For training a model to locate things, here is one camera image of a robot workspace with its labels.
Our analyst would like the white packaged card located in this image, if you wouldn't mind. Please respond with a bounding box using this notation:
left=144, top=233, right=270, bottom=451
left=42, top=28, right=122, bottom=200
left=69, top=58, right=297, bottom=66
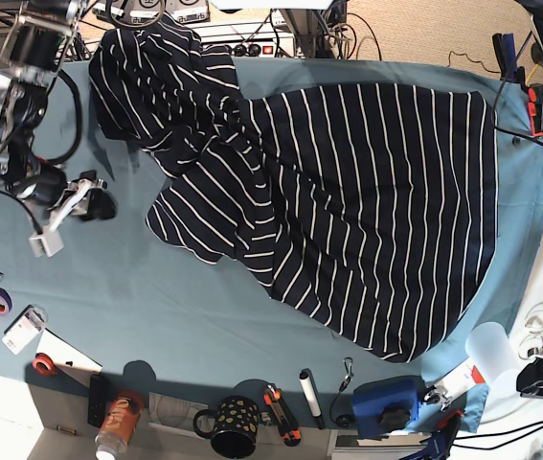
left=2, top=305, right=48, bottom=355

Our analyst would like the white paper sheet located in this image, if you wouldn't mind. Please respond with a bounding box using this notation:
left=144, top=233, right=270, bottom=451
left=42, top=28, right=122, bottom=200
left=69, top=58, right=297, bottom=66
left=36, top=330, right=102, bottom=373

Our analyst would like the navy white striped t-shirt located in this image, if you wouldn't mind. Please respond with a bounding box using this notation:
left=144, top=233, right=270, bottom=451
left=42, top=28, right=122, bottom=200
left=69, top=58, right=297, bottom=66
left=89, top=16, right=498, bottom=362

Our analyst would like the translucent plastic cup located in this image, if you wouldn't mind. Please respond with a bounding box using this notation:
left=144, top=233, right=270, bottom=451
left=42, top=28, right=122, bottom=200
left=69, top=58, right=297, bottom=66
left=464, top=322, right=522, bottom=399

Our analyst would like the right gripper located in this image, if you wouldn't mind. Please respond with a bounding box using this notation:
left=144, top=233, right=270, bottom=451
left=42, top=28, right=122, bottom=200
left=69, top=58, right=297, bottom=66
left=49, top=170, right=117, bottom=221

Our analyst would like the white black marker pen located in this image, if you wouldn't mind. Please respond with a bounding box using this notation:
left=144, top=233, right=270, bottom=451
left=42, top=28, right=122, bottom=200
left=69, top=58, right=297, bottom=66
left=299, top=370, right=326, bottom=430

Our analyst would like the orange black clamp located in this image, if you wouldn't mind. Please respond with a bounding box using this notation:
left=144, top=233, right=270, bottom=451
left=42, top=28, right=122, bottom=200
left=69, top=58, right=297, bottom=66
left=527, top=83, right=543, bottom=138

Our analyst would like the orange black utility knife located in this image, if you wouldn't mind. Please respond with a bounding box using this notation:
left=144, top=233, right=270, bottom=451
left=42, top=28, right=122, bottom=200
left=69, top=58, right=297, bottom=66
left=263, top=383, right=302, bottom=448

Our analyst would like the orange drink bottle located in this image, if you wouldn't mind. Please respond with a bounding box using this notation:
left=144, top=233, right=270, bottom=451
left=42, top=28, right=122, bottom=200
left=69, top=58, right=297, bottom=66
left=95, top=390, right=144, bottom=460

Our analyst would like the black mug with yellow leaves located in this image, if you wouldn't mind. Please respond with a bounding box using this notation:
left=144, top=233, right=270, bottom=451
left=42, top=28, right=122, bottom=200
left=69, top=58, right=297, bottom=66
left=192, top=396, right=260, bottom=459

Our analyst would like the purple tape roll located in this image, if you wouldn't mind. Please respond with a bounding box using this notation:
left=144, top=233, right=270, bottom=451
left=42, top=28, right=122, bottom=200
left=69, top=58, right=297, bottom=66
left=0, top=287, right=12, bottom=316

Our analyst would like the red tape roll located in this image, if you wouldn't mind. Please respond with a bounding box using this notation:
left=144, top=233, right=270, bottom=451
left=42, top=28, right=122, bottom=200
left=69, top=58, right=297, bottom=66
left=32, top=353, right=57, bottom=378

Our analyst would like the teal table cloth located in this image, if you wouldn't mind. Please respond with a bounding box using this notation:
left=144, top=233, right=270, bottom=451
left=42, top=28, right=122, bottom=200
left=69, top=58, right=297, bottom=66
left=0, top=53, right=543, bottom=435

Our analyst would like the black lanyard with clip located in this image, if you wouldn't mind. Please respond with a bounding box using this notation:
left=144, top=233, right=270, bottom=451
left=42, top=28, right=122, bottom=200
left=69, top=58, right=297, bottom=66
left=329, top=357, right=354, bottom=429

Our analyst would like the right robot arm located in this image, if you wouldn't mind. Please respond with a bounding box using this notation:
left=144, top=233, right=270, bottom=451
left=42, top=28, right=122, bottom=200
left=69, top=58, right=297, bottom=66
left=0, top=1, right=117, bottom=221

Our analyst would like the white red card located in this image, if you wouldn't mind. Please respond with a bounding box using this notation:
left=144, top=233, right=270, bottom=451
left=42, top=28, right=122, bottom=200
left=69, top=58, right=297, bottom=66
left=427, top=358, right=485, bottom=403

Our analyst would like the black remote control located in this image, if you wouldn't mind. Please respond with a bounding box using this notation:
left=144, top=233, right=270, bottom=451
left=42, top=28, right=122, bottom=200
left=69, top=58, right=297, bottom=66
left=87, top=374, right=109, bottom=427

